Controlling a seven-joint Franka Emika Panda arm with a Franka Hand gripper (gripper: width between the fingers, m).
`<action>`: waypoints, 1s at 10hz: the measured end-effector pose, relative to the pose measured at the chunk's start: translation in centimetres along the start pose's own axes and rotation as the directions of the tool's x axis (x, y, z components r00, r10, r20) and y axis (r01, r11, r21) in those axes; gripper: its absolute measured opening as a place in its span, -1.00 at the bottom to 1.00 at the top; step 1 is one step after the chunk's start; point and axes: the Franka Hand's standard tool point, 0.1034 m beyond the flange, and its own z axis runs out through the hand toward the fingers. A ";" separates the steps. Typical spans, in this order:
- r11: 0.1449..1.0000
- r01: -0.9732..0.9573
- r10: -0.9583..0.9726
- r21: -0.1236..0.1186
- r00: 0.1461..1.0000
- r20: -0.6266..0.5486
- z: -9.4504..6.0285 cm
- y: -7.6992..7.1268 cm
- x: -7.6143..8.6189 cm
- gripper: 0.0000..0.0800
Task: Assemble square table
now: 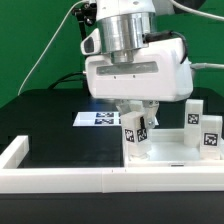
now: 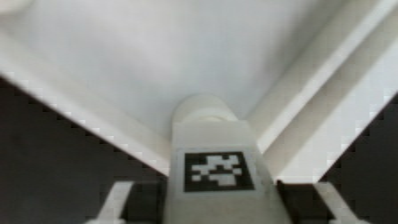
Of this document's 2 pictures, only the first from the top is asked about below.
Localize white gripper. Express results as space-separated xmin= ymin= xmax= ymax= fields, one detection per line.
xmin=85 ymin=31 xmax=193 ymax=129

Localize white square tabletop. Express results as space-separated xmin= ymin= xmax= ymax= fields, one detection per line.
xmin=123 ymin=129 xmax=224 ymax=167

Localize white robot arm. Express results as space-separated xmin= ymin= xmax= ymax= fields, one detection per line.
xmin=81 ymin=0 xmax=219 ymax=128

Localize white marker sheet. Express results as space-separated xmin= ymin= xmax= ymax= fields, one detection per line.
xmin=72 ymin=111 xmax=160 ymax=127

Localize white U-shaped fence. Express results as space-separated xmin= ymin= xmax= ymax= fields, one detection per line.
xmin=0 ymin=135 xmax=224 ymax=194

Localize black cables at base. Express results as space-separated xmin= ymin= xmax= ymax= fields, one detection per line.
xmin=48 ymin=70 xmax=87 ymax=90

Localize white cable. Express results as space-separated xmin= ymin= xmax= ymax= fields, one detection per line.
xmin=17 ymin=0 xmax=88 ymax=97

